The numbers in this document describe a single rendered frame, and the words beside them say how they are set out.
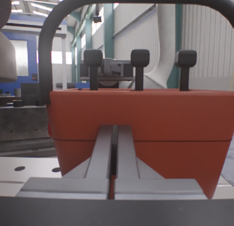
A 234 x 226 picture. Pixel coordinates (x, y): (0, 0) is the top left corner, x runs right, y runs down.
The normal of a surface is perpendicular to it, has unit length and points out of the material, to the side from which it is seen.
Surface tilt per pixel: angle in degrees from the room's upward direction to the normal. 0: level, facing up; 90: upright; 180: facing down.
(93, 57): 90
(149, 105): 97
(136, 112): 97
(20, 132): 90
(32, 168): 0
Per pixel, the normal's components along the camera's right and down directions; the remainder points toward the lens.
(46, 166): 0.00, -0.99
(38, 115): 0.37, 0.13
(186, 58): -0.01, 0.14
